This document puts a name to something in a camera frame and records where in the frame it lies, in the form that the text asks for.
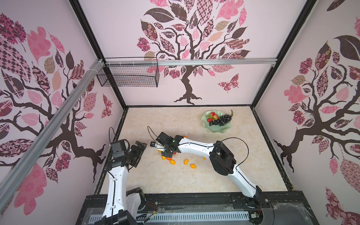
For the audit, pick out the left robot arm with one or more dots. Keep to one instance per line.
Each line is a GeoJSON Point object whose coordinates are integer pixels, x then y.
{"type": "Point", "coordinates": [122, 205]}

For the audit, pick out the aluminium rail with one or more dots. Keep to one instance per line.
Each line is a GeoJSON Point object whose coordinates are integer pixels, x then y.
{"type": "Point", "coordinates": [16, 176]}
{"type": "Point", "coordinates": [158, 62]}

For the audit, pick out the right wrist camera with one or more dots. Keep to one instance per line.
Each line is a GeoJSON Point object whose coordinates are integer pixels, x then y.
{"type": "Point", "coordinates": [161, 142]}

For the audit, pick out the white vented cable duct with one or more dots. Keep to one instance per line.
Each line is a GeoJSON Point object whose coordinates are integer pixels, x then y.
{"type": "Point", "coordinates": [199, 217]}

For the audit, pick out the aluminium rail left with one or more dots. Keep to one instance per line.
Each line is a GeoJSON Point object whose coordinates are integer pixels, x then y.
{"type": "Point", "coordinates": [16, 176]}

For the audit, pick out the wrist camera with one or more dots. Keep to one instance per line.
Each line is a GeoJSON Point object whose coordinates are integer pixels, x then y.
{"type": "Point", "coordinates": [119, 148]}
{"type": "Point", "coordinates": [161, 142]}

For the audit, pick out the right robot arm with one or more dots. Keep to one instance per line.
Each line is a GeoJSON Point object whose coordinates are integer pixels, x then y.
{"type": "Point", "coordinates": [222, 160]}

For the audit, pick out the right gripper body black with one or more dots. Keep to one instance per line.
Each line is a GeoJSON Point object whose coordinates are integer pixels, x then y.
{"type": "Point", "coordinates": [166, 153]}

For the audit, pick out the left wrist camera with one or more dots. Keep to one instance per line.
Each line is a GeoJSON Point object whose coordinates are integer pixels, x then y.
{"type": "Point", "coordinates": [119, 148]}

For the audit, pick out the dark fake grape bunch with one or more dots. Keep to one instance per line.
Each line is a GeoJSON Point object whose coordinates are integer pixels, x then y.
{"type": "Point", "coordinates": [223, 120]}

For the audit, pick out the aluminium rail back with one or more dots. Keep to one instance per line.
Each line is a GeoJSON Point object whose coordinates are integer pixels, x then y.
{"type": "Point", "coordinates": [158, 62]}

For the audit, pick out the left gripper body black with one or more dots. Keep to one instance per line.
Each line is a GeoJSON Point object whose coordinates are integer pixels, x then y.
{"type": "Point", "coordinates": [135, 153]}

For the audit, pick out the black wire basket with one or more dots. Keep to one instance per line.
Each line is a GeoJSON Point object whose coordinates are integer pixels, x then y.
{"type": "Point", "coordinates": [129, 72]}

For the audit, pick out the black base frame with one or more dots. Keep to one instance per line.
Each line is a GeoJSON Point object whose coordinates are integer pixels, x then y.
{"type": "Point", "coordinates": [286, 208]}

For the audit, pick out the light green wavy fruit bowl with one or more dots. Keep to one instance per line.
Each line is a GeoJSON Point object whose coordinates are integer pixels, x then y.
{"type": "Point", "coordinates": [215, 129]}

